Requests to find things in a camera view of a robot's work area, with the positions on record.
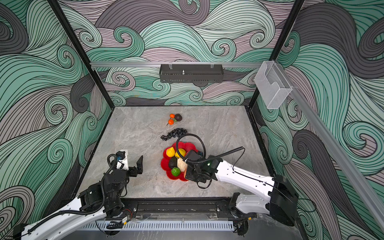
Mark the dark avocado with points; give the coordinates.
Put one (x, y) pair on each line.
(173, 162)

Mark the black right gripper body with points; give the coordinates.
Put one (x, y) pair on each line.
(194, 175)

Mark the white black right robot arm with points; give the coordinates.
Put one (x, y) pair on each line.
(273, 196)

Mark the green lime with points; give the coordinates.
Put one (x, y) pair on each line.
(175, 172)

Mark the small wrinkled yellow fruit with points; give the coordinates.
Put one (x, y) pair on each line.
(170, 152)

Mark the large yellow lemon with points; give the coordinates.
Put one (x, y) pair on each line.
(180, 153)

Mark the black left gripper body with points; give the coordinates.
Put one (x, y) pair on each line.
(132, 171)

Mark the black perforated wall tray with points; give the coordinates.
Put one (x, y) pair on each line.
(191, 74)

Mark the dark brown passion fruit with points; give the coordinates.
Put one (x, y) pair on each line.
(178, 117)

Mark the dark purple grape bunch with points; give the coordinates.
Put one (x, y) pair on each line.
(176, 133)

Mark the clear plastic wall bin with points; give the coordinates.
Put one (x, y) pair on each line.
(273, 84)

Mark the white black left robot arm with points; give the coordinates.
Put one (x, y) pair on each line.
(103, 200)

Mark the white slotted cable duct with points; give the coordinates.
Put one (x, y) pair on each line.
(164, 226)

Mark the beige garlic bulb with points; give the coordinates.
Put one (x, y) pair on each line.
(181, 165)

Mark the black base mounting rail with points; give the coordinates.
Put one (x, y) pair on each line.
(180, 207)

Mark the aluminium wall rail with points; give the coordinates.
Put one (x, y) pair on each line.
(137, 64)

